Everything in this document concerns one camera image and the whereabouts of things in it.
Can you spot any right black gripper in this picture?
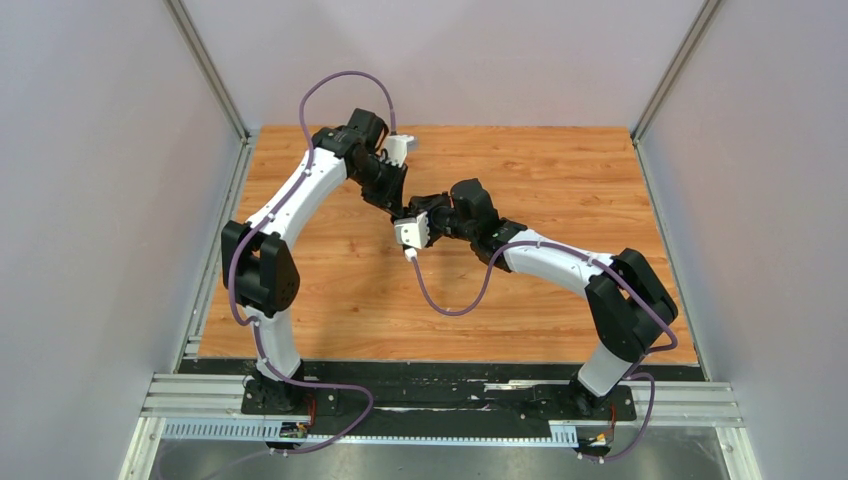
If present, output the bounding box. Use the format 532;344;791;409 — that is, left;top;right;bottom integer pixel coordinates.
411;192;476;249

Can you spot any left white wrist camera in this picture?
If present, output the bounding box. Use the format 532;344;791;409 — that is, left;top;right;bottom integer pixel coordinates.
382;134;419;167

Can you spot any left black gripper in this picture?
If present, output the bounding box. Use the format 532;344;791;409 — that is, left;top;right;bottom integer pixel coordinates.
349;156;408;218

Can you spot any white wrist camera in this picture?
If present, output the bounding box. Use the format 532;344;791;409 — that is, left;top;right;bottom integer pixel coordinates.
382;134;419;167
393;212;430;250

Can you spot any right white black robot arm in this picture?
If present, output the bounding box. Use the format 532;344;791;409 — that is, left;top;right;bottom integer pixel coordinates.
393;178;679;418

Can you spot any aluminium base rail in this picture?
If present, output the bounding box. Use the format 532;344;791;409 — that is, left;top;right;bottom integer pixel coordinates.
120;374;760;479

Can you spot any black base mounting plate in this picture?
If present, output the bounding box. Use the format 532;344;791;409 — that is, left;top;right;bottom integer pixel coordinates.
177;358;706;439

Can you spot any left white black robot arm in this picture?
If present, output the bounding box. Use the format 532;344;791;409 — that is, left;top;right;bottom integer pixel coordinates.
220;109;417;413

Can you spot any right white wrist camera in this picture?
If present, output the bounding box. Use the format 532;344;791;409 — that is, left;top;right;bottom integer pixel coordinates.
393;212;430;250

